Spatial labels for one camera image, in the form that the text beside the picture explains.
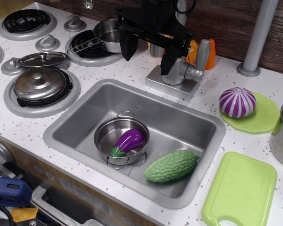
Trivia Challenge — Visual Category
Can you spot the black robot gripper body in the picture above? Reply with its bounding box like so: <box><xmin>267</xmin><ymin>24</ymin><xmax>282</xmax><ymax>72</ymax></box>
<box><xmin>115</xmin><ymin>0</ymin><xmax>195</xmax><ymax>56</ymax></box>

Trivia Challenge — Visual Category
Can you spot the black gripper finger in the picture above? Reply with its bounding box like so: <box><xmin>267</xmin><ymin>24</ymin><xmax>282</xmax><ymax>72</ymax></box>
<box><xmin>118</xmin><ymin>24</ymin><xmax>138</xmax><ymax>61</ymax></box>
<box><xmin>160</xmin><ymin>45</ymin><xmax>180</xmax><ymax>75</ymax></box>

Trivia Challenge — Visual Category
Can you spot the grey toy faucet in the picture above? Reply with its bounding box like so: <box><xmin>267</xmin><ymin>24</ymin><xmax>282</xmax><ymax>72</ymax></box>
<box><xmin>145</xmin><ymin>39</ymin><xmax>210</xmax><ymax>101</ymax></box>

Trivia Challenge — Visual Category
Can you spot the orange toy bottle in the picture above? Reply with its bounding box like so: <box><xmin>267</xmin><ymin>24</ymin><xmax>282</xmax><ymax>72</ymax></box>
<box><xmin>186</xmin><ymin>39</ymin><xmax>216</xmax><ymax>70</ymax></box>

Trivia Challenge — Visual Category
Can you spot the back right stove burner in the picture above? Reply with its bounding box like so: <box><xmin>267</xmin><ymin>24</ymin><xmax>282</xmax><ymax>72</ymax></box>
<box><xmin>65</xmin><ymin>30</ymin><xmax>122</xmax><ymax>67</ymax></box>

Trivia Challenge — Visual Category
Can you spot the stove burner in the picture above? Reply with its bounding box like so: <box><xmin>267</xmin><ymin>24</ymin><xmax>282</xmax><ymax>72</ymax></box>
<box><xmin>0</xmin><ymin>9</ymin><xmax>57</xmax><ymax>41</ymax></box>
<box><xmin>65</xmin><ymin>30</ymin><xmax>122</xmax><ymax>67</ymax></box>

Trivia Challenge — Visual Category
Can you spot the grey stove knob top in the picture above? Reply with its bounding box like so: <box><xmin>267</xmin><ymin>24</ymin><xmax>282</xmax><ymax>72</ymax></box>
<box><xmin>64</xmin><ymin>16</ymin><xmax>87</xmax><ymax>32</ymax></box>

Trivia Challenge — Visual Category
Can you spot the grey stove knob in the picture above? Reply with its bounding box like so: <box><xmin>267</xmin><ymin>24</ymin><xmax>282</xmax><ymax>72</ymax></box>
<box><xmin>64</xmin><ymin>16</ymin><xmax>87</xmax><ymax>32</ymax></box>
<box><xmin>35</xmin><ymin>34</ymin><xmax>60</xmax><ymax>52</ymax></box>
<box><xmin>1</xmin><ymin>57</ymin><xmax>27</xmax><ymax>76</ymax></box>

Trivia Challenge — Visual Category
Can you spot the grey toy sink basin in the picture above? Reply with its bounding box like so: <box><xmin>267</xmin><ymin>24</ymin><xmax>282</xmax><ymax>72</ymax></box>
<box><xmin>43</xmin><ymin>79</ymin><xmax>226</xmax><ymax>209</ymax></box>

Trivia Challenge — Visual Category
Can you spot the grey stove knob middle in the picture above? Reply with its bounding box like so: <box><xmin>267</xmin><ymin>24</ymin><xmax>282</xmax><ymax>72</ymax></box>
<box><xmin>35</xmin><ymin>34</ymin><xmax>60</xmax><ymax>52</ymax></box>

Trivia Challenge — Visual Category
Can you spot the grey vertical pole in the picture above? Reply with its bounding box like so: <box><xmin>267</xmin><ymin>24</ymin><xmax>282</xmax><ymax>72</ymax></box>
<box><xmin>237</xmin><ymin>0</ymin><xmax>278</xmax><ymax>77</ymax></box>

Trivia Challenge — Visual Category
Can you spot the purple white toy onion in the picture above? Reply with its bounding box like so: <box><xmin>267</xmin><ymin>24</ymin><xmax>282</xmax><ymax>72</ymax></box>
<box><xmin>219</xmin><ymin>87</ymin><xmax>257</xmax><ymax>118</ymax></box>

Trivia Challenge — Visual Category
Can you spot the steel pot lid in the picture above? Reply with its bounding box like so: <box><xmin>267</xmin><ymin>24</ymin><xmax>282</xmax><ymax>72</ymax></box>
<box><xmin>18</xmin><ymin>52</ymin><xmax>68</xmax><ymax>67</ymax></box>

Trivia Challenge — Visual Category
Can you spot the purple toy eggplant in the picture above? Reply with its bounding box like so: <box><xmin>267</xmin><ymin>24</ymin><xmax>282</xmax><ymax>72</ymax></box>
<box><xmin>109</xmin><ymin>129</ymin><xmax>143</xmax><ymax>157</ymax></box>

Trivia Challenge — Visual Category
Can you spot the steel lidded pot on burner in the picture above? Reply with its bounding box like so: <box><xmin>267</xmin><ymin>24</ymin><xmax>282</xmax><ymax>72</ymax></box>
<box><xmin>13</xmin><ymin>67</ymin><xmax>73</xmax><ymax>107</ymax></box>

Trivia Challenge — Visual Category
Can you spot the back left stove burner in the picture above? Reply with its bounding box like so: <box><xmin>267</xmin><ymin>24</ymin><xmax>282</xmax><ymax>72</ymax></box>
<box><xmin>0</xmin><ymin>9</ymin><xmax>57</xmax><ymax>41</ymax></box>

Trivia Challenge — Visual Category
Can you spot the green toy bitter gourd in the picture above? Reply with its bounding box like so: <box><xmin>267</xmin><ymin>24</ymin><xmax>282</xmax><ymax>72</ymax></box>
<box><xmin>144</xmin><ymin>150</ymin><xmax>200</xmax><ymax>183</ymax></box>

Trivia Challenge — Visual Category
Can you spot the light green round plate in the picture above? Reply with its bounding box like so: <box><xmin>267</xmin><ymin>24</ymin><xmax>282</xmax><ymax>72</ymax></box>
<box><xmin>219</xmin><ymin>92</ymin><xmax>280</xmax><ymax>133</ymax></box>

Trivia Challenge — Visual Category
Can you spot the grey stove knob lower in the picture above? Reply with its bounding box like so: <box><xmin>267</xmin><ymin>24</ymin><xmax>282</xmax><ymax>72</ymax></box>
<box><xmin>1</xmin><ymin>57</ymin><xmax>27</xmax><ymax>76</ymax></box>

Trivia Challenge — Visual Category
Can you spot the light green cutting board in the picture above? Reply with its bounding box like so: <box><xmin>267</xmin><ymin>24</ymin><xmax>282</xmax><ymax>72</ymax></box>
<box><xmin>201</xmin><ymin>152</ymin><xmax>277</xmax><ymax>226</ymax></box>

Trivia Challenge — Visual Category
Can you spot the yellow tape piece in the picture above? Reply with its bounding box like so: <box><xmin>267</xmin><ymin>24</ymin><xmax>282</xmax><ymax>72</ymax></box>
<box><xmin>10</xmin><ymin>206</ymin><xmax>39</xmax><ymax>223</ymax></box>

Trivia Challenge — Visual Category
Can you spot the steel saucepan with wire handle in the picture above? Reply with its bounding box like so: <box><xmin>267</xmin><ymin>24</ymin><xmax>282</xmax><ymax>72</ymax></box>
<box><xmin>67</xmin><ymin>18</ymin><xmax>122</xmax><ymax>54</ymax></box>

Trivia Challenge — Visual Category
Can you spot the small steel two-handled pot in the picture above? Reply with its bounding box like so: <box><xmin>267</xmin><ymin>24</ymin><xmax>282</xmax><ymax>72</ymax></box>
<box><xmin>93</xmin><ymin>112</ymin><xmax>150</xmax><ymax>170</ymax></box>

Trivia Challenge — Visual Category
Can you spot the front stove burner ring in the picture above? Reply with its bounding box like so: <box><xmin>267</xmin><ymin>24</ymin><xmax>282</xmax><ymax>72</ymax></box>
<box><xmin>3</xmin><ymin>67</ymin><xmax>81</xmax><ymax>119</ymax></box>

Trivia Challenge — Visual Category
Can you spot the black cable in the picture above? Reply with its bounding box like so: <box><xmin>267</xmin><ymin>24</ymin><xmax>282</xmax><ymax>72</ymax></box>
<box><xmin>0</xmin><ymin>202</ymin><xmax>15</xmax><ymax>223</ymax></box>

